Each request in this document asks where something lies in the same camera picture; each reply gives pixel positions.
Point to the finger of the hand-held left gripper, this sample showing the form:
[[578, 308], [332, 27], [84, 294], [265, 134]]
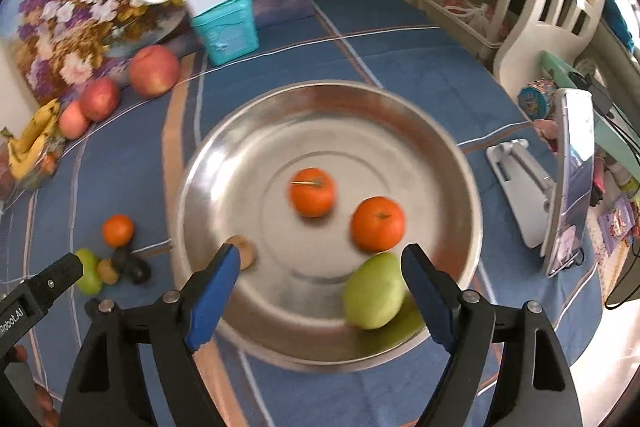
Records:
[[52, 282]]

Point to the tangerine with stem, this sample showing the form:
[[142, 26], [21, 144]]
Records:
[[312, 194]]

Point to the orange tangerine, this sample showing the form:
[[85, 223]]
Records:
[[118, 230], [377, 224]]

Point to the brown kiwi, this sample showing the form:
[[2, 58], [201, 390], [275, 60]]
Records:
[[247, 252], [107, 272]]

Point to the white carved chair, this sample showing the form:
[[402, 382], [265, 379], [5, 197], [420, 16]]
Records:
[[540, 7]]

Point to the white phone stand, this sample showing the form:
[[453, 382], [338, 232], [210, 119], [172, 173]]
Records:
[[520, 187]]

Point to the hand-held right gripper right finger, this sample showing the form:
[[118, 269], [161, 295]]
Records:
[[430, 302]]

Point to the round colourful tin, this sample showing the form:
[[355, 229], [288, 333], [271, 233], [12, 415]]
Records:
[[535, 99]]

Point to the dark avocado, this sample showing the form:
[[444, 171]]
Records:
[[134, 268]]

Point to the teal tin box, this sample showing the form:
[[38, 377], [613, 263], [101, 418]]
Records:
[[227, 32]]

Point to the medium red apple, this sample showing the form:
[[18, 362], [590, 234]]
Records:
[[100, 99]]

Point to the large green mango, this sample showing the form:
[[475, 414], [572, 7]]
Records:
[[374, 294]]

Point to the floral painting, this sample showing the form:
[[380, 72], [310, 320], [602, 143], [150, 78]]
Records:
[[100, 7]]

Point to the bunch of yellow bananas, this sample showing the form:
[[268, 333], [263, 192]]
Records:
[[30, 142]]

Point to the blue plaid tablecloth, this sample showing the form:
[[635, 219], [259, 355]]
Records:
[[390, 52]]

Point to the small green mango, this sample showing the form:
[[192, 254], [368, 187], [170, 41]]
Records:
[[90, 274]]

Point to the mint green board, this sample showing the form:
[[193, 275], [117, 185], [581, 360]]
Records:
[[565, 74]]

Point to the large red apple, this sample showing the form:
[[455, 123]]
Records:
[[155, 70]]

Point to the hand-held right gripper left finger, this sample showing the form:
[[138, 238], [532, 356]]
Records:
[[216, 302]]

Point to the small red apple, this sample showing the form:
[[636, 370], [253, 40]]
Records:
[[74, 121]]

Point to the round metal plate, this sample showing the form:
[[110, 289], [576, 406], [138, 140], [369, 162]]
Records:
[[280, 297]]

